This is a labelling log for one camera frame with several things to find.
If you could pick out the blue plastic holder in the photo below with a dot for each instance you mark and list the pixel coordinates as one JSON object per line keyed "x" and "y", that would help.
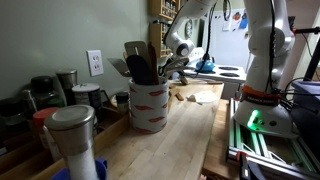
{"x": 101, "y": 168}

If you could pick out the black tripod stand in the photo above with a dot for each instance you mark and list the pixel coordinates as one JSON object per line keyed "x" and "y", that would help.
{"x": 311, "y": 65}

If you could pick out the metal serving spoon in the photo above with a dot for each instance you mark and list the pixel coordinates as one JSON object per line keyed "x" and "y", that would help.
{"x": 178, "y": 62}

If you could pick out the dark glass jar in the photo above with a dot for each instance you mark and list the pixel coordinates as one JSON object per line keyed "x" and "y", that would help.
{"x": 11, "y": 115}

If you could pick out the metal turner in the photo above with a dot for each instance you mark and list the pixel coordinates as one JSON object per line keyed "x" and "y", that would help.
{"x": 118, "y": 66}

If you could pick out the red lid spice jar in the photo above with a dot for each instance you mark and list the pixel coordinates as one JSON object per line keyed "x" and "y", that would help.
{"x": 41, "y": 120}

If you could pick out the dark brown wooden spoon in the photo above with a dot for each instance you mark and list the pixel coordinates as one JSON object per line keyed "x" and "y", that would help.
{"x": 153, "y": 63}

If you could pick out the paper note red picture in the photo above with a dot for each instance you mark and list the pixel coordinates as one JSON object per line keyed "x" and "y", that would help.
{"x": 236, "y": 18}

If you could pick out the white refrigerator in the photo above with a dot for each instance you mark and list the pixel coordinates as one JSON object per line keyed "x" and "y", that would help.
{"x": 230, "y": 46}

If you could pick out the blue paper note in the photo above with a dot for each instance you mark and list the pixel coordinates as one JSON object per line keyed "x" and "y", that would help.
{"x": 244, "y": 23}

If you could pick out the grey blue equipment box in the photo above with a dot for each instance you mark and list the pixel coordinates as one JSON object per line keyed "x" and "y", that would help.
{"x": 306, "y": 100}

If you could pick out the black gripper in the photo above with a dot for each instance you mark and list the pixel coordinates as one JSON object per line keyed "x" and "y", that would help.
{"x": 173, "y": 72}

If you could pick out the wooden rice paddle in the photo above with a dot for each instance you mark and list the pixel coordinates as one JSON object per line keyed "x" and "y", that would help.
{"x": 174, "y": 90}

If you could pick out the round wall clock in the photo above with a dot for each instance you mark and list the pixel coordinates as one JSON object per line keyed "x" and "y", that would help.
{"x": 189, "y": 28}

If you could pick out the glass salt shaker steel lid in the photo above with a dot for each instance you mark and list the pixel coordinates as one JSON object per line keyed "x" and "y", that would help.
{"x": 75, "y": 133}

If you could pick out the white paper towel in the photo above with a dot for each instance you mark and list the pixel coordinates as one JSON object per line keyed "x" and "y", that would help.
{"x": 204, "y": 97}

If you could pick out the white electrical outlet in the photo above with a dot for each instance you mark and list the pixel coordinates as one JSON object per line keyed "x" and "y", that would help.
{"x": 95, "y": 62}

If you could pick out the aluminium profile frame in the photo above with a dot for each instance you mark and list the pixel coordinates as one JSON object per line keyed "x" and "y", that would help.
{"x": 263, "y": 146}

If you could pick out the black lid green jar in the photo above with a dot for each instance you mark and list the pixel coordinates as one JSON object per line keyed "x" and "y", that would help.
{"x": 45, "y": 90}

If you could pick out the red black clamp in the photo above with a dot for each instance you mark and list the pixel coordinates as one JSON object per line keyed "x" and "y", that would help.
{"x": 246, "y": 168}

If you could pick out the white crock red peppers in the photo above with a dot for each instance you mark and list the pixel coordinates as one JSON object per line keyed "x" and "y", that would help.
{"x": 148, "y": 110}

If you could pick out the small black lid jar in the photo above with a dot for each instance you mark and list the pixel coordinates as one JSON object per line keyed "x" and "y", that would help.
{"x": 122, "y": 101}

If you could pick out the white lid black label jar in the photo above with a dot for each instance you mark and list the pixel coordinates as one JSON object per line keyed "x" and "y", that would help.
{"x": 86, "y": 96}

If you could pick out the wooden tray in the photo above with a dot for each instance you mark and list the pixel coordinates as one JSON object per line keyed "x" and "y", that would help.
{"x": 110, "y": 128}

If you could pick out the white paper note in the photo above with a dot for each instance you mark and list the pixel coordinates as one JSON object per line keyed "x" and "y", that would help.
{"x": 226, "y": 22}

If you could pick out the blue kettle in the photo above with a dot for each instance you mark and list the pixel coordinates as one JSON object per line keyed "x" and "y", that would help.
{"x": 204, "y": 66}

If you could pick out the steel lid pepper grinder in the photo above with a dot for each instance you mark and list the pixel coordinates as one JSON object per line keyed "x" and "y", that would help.
{"x": 66, "y": 83}

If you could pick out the white electric stove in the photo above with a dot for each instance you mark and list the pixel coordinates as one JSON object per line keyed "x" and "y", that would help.
{"x": 230, "y": 76}

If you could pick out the grey slotted turner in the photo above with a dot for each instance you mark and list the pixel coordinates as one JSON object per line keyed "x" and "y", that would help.
{"x": 140, "y": 48}

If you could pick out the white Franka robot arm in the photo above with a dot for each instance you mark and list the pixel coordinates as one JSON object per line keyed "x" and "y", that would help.
{"x": 266, "y": 66}

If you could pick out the black plastic spatula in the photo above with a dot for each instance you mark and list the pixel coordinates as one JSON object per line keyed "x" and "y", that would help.
{"x": 138, "y": 71}

